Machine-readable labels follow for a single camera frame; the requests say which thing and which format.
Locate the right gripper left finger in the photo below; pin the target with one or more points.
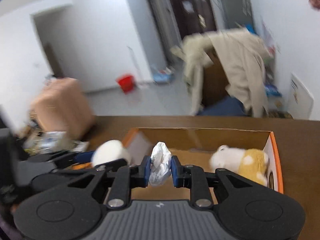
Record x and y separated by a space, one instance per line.
124 180

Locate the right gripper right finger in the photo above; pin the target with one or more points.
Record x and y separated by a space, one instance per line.
194 179

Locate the white round sponge block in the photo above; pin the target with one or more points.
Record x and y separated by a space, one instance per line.
110 151

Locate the white plastic bag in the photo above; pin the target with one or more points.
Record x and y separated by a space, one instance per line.
160 164

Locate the white and yellow plush toy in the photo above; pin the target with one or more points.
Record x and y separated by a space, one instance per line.
251 163

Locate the red cardboard fruit box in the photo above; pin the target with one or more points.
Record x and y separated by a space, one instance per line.
195 146

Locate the blue and white tissue pack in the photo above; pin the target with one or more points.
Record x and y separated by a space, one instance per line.
52 142

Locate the pink hard-shell suitcase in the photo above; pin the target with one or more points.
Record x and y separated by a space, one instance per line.
62 107

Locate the brown wooden chair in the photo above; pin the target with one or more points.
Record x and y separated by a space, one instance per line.
214 81

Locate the red plastic bucket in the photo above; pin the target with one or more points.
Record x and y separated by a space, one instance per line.
126 83

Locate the beige coat on chair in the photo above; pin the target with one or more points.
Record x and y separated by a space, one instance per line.
242 55

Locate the dark brown entrance door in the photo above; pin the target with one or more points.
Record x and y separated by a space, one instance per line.
193 16

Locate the grey refrigerator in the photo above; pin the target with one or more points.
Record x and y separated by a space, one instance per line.
237 14

